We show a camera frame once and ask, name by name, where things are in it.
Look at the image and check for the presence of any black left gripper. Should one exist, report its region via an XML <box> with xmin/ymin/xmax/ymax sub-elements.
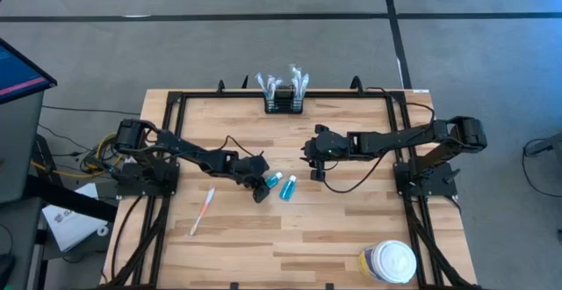
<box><xmin>234</xmin><ymin>152</ymin><xmax>273</xmax><ymax>190</ymax></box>

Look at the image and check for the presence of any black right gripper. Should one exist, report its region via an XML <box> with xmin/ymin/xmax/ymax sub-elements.
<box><xmin>300</xmin><ymin>124</ymin><xmax>352</xmax><ymax>166</ymax></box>

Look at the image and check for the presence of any blue mouthwash bottle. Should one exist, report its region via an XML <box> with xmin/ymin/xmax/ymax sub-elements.
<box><xmin>264</xmin><ymin>171</ymin><xmax>285</xmax><ymax>190</ymax></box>
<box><xmin>279</xmin><ymin>174</ymin><xmax>299</xmax><ymax>202</ymax></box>

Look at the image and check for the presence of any clear-wrapped toothbrush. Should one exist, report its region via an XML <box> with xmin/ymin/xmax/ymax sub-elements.
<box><xmin>263</xmin><ymin>75</ymin><xmax>277</xmax><ymax>101</ymax></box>
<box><xmin>288</xmin><ymin>62</ymin><xmax>300</xmax><ymax>100</ymax></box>

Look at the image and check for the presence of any wrapped orange toothbrush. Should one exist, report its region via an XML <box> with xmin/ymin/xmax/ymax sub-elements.
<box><xmin>188</xmin><ymin>186</ymin><xmax>217</xmax><ymax>237</ymax></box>

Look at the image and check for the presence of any white booklet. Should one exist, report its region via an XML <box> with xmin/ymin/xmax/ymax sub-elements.
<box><xmin>41</xmin><ymin>182</ymin><xmax>111</xmax><ymax>253</ymax></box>

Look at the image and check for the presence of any black stand beam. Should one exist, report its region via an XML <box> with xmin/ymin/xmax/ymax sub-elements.
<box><xmin>24</xmin><ymin>174</ymin><xmax>119</xmax><ymax>223</ymax></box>

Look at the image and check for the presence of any grey cabinet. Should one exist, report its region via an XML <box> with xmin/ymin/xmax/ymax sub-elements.
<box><xmin>0</xmin><ymin>90</ymin><xmax>46</xmax><ymax>204</ymax></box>

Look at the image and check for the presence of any large display screen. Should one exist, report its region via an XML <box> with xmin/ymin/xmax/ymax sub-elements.
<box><xmin>0</xmin><ymin>38</ymin><xmax>59</xmax><ymax>105</ymax></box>

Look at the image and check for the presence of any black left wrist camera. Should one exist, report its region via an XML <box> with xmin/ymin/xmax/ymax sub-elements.
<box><xmin>251</xmin><ymin>183</ymin><xmax>272</xmax><ymax>205</ymax></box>

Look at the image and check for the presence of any black wire caddy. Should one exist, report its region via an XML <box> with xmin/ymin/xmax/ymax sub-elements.
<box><xmin>263</xmin><ymin>85</ymin><xmax>305</xmax><ymax>115</ymax></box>

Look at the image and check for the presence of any black right camera cable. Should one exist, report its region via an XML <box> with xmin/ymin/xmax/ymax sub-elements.
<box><xmin>321</xmin><ymin>148</ymin><xmax>388</xmax><ymax>194</ymax></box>

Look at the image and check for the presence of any black aluminium table frame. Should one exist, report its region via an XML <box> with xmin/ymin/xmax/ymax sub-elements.
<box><xmin>103</xmin><ymin>88</ymin><xmax>482</xmax><ymax>290</ymax></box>

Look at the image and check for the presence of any long black hanging cable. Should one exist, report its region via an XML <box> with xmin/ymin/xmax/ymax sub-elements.
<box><xmin>363</xmin><ymin>86</ymin><xmax>437</xmax><ymax>124</ymax></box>

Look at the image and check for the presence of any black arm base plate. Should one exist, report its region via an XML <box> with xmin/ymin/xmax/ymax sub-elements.
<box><xmin>115</xmin><ymin>162</ymin><xmax>181</xmax><ymax>198</ymax></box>
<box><xmin>393</xmin><ymin>161</ymin><xmax>458</xmax><ymax>198</ymax></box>

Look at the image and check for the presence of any yellow cable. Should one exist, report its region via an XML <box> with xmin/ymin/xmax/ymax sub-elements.
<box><xmin>29</xmin><ymin>131</ymin><xmax>122</xmax><ymax>180</ymax></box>

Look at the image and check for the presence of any black floor cable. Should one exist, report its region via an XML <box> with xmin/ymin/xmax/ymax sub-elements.
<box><xmin>521</xmin><ymin>136</ymin><xmax>562</xmax><ymax>199</ymax></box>

